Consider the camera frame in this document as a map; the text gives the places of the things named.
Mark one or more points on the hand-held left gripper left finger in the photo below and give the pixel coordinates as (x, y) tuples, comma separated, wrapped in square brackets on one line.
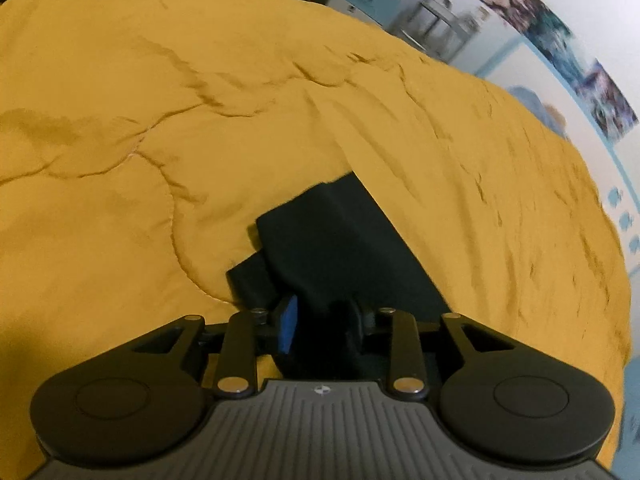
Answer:
[(288, 325)]

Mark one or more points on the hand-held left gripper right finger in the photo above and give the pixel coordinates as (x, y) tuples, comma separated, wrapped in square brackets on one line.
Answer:
[(361, 327)]

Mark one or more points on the black pants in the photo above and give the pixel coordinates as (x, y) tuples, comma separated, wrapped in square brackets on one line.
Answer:
[(340, 240)]

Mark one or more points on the yellow quilted blanket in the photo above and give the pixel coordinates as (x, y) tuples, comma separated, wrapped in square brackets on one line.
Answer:
[(150, 110)]

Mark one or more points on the blue pillow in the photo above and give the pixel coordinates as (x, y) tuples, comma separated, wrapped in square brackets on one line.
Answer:
[(542, 110)]

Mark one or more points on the metal rack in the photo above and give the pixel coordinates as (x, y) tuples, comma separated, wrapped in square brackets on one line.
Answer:
[(435, 22)]

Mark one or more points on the blue apple wall sticker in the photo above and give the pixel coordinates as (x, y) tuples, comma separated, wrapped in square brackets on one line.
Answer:
[(624, 220), (617, 195), (635, 245)]

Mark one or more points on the wall poster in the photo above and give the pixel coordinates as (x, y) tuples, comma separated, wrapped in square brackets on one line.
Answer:
[(530, 15), (607, 102)]

